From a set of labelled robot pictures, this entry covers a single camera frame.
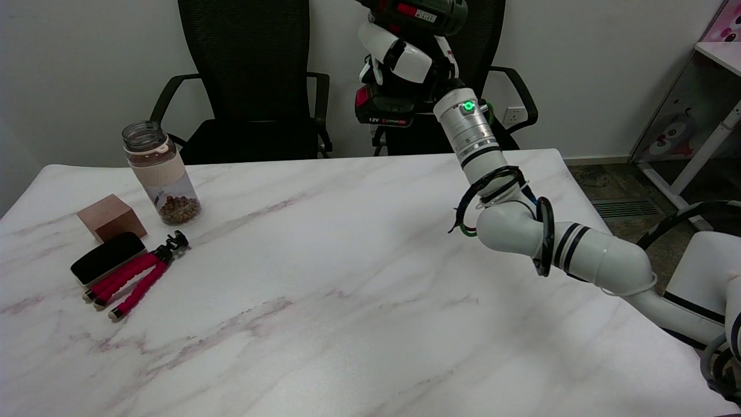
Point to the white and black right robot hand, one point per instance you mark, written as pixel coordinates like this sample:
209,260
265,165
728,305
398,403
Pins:
411,61

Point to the dark green power screwdriver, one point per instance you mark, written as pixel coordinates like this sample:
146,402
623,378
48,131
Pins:
383,107

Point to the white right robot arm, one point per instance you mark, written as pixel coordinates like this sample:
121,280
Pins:
509,226

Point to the black mesh office chair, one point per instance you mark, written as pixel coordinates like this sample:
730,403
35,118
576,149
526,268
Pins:
249,63
489,49

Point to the dark floor vent grille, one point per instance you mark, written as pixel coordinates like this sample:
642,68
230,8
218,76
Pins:
625,208

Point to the clear jar with nuts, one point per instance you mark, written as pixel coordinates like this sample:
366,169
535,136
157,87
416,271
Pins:
165,179

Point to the white desk with cartoon panel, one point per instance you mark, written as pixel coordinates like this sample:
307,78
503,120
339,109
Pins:
723,55

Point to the pink picture board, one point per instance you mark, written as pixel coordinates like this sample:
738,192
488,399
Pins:
726,23

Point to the brown wooden block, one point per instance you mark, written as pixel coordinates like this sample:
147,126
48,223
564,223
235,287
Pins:
110,217

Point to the red flexible mini tripod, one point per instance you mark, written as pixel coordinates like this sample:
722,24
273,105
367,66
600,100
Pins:
136,278

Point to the white wall socket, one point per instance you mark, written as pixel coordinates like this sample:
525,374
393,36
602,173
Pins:
514,115

